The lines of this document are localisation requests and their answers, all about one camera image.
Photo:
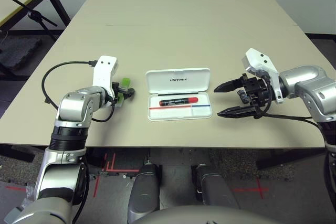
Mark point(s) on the grey right robot leg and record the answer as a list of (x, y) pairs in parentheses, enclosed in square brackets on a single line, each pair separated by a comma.
[(215, 187)]

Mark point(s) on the black table base frame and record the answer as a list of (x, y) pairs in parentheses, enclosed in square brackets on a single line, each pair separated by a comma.
[(288, 159)]

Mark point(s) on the grey left robot leg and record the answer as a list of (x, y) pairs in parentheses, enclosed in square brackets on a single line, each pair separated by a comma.
[(144, 190)]

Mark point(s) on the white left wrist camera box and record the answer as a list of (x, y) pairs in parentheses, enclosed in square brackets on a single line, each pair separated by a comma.
[(105, 72)]

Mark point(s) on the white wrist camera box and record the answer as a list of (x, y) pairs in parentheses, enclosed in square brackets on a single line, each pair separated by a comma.
[(105, 72), (258, 58)]

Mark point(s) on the grey robot torso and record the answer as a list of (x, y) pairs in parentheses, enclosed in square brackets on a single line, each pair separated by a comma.
[(204, 216)]

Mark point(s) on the black tripod stand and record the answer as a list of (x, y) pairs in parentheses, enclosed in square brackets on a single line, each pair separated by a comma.
[(35, 15)]

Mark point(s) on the dark foam block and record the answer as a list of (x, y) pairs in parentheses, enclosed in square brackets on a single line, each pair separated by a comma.
[(18, 51)]

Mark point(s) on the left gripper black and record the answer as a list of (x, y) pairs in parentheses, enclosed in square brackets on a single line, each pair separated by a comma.
[(116, 91)]

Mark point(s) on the white plastic pencil case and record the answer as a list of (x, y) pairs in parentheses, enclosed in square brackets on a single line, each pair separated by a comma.
[(183, 75)]

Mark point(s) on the grey robot leg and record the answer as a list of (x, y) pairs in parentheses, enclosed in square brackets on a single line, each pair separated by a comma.
[(144, 190), (215, 187)]

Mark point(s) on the dark speckled floor mat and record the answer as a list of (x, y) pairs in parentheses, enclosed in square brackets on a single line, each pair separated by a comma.
[(249, 163)]

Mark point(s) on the red and black marker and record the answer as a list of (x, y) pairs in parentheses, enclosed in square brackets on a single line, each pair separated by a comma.
[(178, 101)]

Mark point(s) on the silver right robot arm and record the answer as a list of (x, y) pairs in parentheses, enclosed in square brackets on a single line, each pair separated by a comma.
[(309, 77)]

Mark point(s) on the green eraser pad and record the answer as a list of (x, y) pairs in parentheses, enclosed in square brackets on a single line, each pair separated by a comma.
[(126, 82)]

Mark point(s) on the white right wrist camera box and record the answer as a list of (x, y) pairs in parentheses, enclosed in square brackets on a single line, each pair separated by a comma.
[(258, 58)]

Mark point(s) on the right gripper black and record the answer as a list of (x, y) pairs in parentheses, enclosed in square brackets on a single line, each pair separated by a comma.
[(258, 90)]

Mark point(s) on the grey brown carpet piece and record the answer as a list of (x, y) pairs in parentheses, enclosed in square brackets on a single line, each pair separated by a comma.
[(21, 169)]

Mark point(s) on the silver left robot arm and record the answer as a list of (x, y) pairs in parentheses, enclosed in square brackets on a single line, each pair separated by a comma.
[(73, 103)]

